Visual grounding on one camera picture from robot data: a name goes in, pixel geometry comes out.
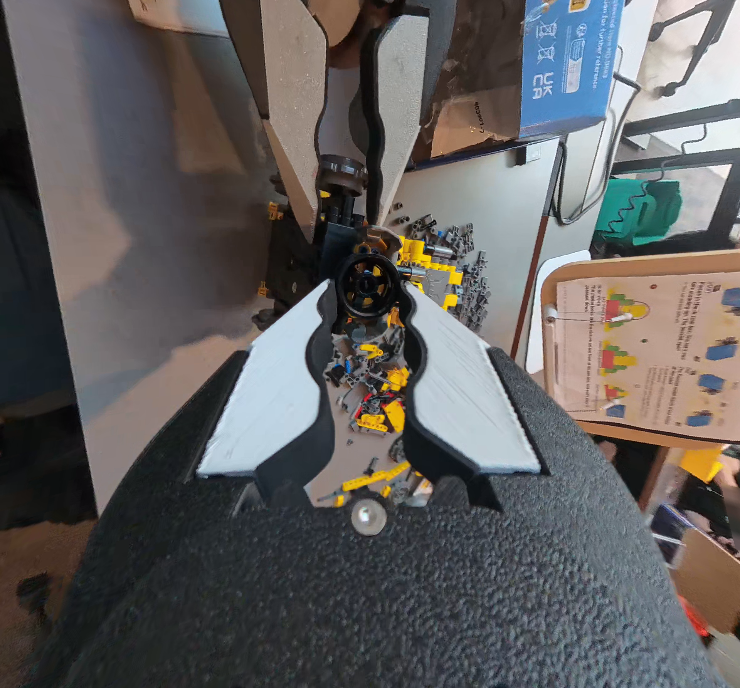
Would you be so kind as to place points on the yellow black toy brick vehicle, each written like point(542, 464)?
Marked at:
point(300, 260)

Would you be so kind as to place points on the printed instruction sheet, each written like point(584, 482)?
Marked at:
point(636, 353)

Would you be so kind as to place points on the brown cardboard box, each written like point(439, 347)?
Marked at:
point(711, 578)

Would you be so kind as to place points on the grey desk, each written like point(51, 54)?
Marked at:
point(144, 208)

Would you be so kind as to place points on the black swivel chair base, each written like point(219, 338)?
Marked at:
point(694, 6)

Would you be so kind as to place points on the pile of loose toy bricks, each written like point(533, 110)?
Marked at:
point(370, 405)

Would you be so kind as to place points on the printed instruction booklet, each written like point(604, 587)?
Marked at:
point(607, 267)

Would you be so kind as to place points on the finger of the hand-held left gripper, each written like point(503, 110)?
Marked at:
point(292, 75)
point(402, 87)

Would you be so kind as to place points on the yellow grey toy brick assembly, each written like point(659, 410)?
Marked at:
point(368, 285)

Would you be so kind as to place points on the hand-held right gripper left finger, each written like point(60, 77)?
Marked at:
point(260, 410)

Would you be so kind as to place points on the yellow plastic bin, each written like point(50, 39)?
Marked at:
point(702, 462)

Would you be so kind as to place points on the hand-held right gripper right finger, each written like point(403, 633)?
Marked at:
point(474, 405)

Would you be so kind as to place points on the blue cardboard box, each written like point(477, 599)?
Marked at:
point(572, 35)

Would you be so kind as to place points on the black table frame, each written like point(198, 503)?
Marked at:
point(665, 121)

